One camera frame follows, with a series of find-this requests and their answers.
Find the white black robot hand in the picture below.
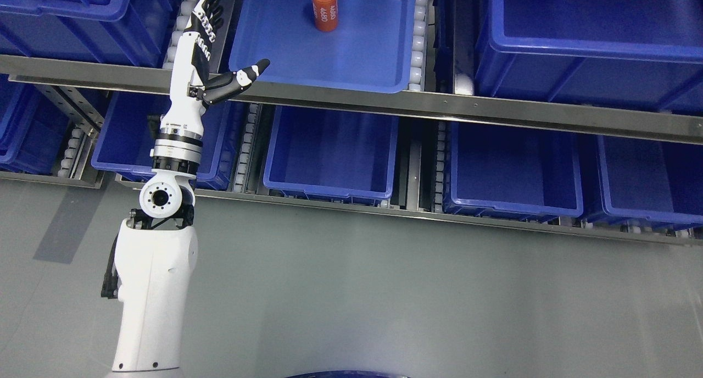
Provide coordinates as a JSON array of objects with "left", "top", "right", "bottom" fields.
[{"left": 160, "top": 0, "right": 270, "bottom": 135}]

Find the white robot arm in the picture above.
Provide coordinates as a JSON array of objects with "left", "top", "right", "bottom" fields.
[{"left": 108, "top": 109, "right": 204, "bottom": 377}]

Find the metal shelf rack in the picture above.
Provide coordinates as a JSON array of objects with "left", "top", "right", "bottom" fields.
[{"left": 0, "top": 0, "right": 703, "bottom": 246}]

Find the blue bin lower left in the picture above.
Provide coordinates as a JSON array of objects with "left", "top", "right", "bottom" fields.
[{"left": 91, "top": 92, "right": 247, "bottom": 190}]

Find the blue bin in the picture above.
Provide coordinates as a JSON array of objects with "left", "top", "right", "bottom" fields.
[
  {"left": 91, "top": 92, "right": 247, "bottom": 190},
  {"left": 262, "top": 105, "right": 399, "bottom": 206},
  {"left": 475, "top": 0, "right": 702, "bottom": 114},
  {"left": 228, "top": 0, "right": 415, "bottom": 93},
  {"left": 578, "top": 135, "right": 702, "bottom": 231},
  {"left": 442, "top": 122, "right": 583, "bottom": 223},
  {"left": 1, "top": 74, "right": 69, "bottom": 175},
  {"left": 1, "top": 0, "right": 181, "bottom": 68}
]

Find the blue bin upper left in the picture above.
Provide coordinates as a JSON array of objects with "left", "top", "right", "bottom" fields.
[{"left": 1, "top": 0, "right": 181, "bottom": 68}]

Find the blue bin far left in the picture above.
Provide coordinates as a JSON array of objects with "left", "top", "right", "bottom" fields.
[{"left": 1, "top": 74, "right": 69, "bottom": 175}]

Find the blue bin lower centre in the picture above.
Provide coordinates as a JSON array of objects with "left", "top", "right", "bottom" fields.
[{"left": 262, "top": 105, "right": 399, "bottom": 206}]

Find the blue bin upper centre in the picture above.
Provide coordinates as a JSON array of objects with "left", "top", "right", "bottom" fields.
[{"left": 228, "top": 0, "right": 415, "bottom": 93}]

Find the blue bin lower right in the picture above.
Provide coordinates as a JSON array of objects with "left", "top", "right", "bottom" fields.
[{"left": 442, "top": 122, "right": 583, "bottom": 223}]

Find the blue bin upper right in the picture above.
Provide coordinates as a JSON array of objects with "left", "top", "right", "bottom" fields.
[{"left": 475, "top": 0, "right": 702, "bottom": 114}]

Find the blue bin far right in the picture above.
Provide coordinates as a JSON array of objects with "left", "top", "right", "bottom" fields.
[{"left": 578, "top": 135, "right": 702, "bottom": 231}]

